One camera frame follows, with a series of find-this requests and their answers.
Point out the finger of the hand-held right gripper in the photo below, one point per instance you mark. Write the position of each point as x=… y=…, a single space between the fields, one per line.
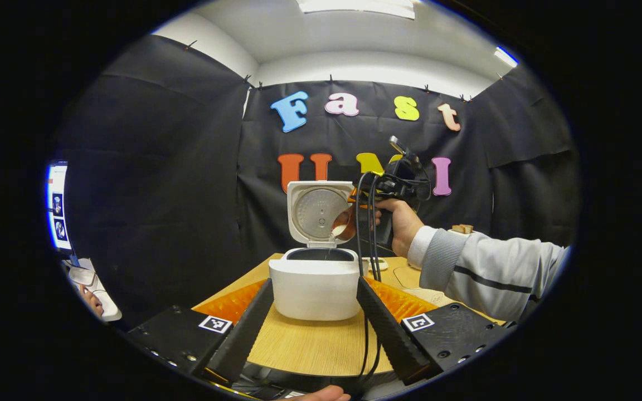
x=356 y=196

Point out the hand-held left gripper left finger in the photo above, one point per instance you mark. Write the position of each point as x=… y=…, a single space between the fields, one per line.
x=243 y=334

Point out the black backdrop cloth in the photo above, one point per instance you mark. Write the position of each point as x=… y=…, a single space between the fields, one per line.
x=159 y=195

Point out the small ceiling light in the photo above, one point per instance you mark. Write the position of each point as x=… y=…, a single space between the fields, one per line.
x=506 y=57

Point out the computer monitor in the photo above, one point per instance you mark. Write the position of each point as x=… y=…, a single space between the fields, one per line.
x=59 y=206

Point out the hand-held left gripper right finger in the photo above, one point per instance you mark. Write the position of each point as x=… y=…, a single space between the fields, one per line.
x=388 y=334

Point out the large ceiling light panel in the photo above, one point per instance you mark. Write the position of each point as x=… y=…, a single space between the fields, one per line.
x=354 y=6

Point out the white rice cooker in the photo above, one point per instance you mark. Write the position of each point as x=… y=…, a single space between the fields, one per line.
x=312 y=289

